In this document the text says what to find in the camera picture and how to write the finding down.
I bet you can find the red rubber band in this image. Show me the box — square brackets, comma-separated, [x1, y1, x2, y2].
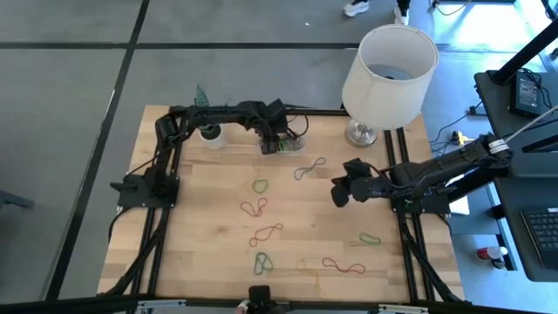
[322, 256, 367, 276]
[240, 197, 269, 218]
[248, 222, 284, 249]

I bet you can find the black laptop keyboard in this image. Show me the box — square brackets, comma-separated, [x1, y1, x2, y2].
[521, 208, 558, 270]

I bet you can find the yellow rubber band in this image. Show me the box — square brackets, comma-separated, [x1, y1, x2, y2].
[295, 256, 326, 298]

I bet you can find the white cable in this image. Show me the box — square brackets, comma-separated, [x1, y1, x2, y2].
[507, 104, 558, 141]

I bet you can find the red and white bottle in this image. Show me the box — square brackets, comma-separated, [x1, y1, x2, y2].
[476, 246, 510, 270]

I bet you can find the white table lamp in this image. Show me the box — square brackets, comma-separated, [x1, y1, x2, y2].
[341, 24, 440, 148]

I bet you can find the black side desk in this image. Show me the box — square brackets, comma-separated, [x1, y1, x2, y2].
[473, 69, 558, 283]

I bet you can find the black power adapter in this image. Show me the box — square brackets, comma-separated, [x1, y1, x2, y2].
[509, 71, 551, 119]

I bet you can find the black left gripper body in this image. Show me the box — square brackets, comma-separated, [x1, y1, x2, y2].
[250, 99, 292, 156]

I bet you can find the black aluminium frame beam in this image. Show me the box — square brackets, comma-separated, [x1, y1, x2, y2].
[0, 295, 558, 314]

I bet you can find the grey furniture foot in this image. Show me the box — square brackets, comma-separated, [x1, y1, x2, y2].
[0, 189, 35, 210]

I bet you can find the black stand pole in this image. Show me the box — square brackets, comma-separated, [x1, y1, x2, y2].
[490, 19, 558, 86]

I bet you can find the green snake plant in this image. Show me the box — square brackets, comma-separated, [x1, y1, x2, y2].
[194, 84, 228, 135]

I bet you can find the white paper sheet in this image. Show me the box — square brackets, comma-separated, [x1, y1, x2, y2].
[448, 174, 471, 215]

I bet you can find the clear plastic bin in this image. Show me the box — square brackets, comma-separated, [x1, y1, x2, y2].
[260, 119, 306, 157]

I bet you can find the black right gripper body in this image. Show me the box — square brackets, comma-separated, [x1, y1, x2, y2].
[330, 158, 384, 208]

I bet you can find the white plant pot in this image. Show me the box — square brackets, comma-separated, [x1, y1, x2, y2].
[199, 126, 227, 150]

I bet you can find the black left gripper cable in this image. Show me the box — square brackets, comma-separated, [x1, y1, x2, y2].
[285, 113, 310, 140]

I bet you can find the silver frame bracket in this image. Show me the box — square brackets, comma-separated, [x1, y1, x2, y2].
[378, 304, 429, 314]
[137, 299, 187, 312]

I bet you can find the black boxy object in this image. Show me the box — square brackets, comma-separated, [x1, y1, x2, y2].
[247, 285, 275, 314]

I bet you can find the black aluminium frame rail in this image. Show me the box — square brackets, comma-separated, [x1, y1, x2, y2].
[383, 129, 415, 303]
[395, 127, 437, 303]
[172, 106, 350, 117]
[128, 106, 180, 303]
[147, 113, 189, 303]

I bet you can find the person's shoe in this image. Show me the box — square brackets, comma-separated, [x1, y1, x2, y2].
[342, 0, 371, 17]
[394, 0, 411, 26]

